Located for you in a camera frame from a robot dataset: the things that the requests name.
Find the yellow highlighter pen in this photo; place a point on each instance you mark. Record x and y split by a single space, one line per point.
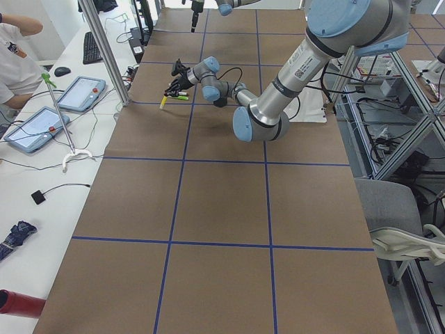
163 102

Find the upper teach pendant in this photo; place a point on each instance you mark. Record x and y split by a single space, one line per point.
81 94

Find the grey office chair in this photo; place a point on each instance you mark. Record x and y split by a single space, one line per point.
395 227

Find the folded dark umbrella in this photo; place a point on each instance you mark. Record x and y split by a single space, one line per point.
18 234

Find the red cylinder bottle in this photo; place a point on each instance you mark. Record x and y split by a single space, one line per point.
21 305

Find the black keyboard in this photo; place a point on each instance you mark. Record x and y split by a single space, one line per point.
91 52

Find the grabber stick on stand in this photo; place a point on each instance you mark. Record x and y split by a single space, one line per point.
74 152

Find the black computer mouse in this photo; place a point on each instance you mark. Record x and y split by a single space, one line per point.
61 71

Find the teach pendant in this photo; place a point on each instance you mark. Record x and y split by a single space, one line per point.
81 94
36 131

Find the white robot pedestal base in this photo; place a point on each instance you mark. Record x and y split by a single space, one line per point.
307 107

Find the lower teach pendant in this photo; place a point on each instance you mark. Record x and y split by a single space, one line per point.
36 131

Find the person in white shirt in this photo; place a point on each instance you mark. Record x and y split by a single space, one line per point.
20 74

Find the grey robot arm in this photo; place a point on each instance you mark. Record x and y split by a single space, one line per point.
371 27
225 7

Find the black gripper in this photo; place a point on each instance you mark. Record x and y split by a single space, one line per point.
195 14
183 81

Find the aluminium frame post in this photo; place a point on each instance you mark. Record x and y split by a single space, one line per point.
98 32

